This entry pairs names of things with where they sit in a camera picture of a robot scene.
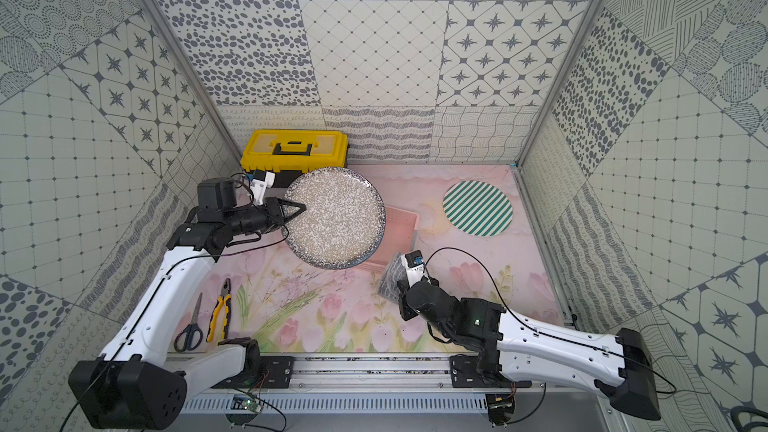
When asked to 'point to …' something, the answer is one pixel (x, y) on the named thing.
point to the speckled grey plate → (344, 220)
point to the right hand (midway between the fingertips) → (401, 284)
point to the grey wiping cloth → (395, 273)
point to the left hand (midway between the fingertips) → (299, 201)
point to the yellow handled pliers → (225, 302)
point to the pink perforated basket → (400, 235)
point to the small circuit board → (253, 405)
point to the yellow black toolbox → (289, 153)
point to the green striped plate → (478, 208)
